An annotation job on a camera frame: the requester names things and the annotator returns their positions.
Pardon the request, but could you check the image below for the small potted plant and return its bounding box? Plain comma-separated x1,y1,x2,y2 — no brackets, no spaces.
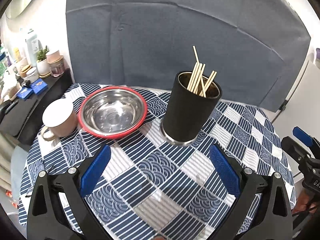
36,46,50,76

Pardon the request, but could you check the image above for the beige ceramic mug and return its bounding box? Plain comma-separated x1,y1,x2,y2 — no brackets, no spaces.
41,99,78,141

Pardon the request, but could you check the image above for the person's right hand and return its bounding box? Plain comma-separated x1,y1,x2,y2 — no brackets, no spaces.
292,189,319,215

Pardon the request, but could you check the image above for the blue patterned tablecloth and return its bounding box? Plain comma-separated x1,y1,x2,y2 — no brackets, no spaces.
18,89,296,239

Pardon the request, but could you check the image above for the pink candle jar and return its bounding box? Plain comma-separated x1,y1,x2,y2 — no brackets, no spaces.
49,56,65,77

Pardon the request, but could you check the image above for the red steel bowl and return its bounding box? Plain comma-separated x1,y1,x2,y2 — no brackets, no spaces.
78,86,148,139

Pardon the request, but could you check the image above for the grey fabric backdrop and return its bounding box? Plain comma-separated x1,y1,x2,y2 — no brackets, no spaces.
66,0,311,111

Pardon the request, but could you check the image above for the blue box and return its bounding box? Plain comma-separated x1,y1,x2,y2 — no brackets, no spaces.
30,78,48,95

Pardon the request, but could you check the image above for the black cylindrical utensil holder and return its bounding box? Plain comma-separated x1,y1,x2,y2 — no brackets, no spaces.
160,72,222,146

